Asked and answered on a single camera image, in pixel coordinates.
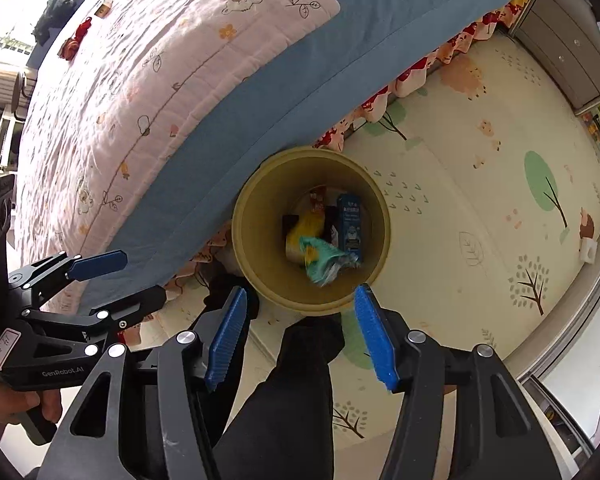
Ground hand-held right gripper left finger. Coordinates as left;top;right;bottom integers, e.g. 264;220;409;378
35;286;253;480

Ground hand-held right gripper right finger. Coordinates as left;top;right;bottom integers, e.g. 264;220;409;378
352;282;581;480

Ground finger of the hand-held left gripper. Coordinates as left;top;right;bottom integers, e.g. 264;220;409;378
22;284;168;345
7;250;129;306

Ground green snack packet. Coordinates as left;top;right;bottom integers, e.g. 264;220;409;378
300;236;361;289

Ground yellow trash bin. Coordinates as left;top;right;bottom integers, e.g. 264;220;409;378
231;146;392;317

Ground blue carton box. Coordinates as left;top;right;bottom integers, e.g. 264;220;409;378
336;192;365;266

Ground yellow carton box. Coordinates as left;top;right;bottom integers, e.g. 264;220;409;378
285;207;327;264

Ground brown gold snack wrapper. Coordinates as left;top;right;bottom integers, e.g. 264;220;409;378
307;186;329;214

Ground person's left hand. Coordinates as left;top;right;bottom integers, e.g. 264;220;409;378
0;379;64;427

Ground person's leg in black pants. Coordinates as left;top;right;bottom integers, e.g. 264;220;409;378
212;316;346;480
202;272;261;322

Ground tree print floor mat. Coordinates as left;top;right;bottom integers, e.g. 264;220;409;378
150;30;600;453

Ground pink bear print quilt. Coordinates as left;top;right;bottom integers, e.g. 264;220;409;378
12;0;342;313

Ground black jacket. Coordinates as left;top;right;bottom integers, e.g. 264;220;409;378
32;0;76;44

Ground blue bedsheet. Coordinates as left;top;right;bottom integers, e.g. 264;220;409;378
25;0;553;311

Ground red floral bed skirt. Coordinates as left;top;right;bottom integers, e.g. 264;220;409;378
162;0;531;302

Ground grey drawer cabinet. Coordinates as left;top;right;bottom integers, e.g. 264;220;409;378
509;0;600;114

